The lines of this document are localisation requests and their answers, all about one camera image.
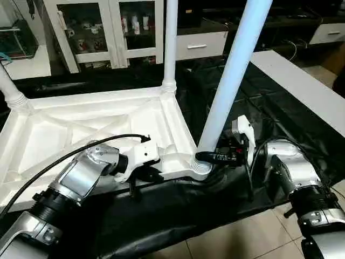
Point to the white plastic table top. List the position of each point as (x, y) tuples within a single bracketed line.
[(81, 116)]

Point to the white plastic table leg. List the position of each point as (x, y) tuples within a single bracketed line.
[(169, 40), (12, 91), (231, 67)]

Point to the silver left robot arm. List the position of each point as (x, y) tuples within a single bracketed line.
[(78, 175)]

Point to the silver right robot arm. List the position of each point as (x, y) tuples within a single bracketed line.
[(293, 172)]

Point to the black shiny table mat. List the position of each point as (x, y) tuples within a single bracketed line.
[(188, 210)]

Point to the white side table board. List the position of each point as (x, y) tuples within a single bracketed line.
[(296, 81)]

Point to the white drawer unit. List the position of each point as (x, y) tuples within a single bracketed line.
[(328, 33), (199, 46)]

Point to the white glass door cabinet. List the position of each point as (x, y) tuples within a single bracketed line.
[(116, 54)]

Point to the dark brown round pouf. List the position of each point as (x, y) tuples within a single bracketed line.
[(340, 82)]

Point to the brown cardboard box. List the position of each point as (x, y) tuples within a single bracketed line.
[(335, 58)]

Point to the black box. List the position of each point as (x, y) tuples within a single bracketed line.
[(190, 13)]

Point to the light blue plastic stool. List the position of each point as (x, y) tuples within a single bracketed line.
[(4, 56)]

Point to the glass tank metal frame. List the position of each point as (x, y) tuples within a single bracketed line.
[(19, 40)]

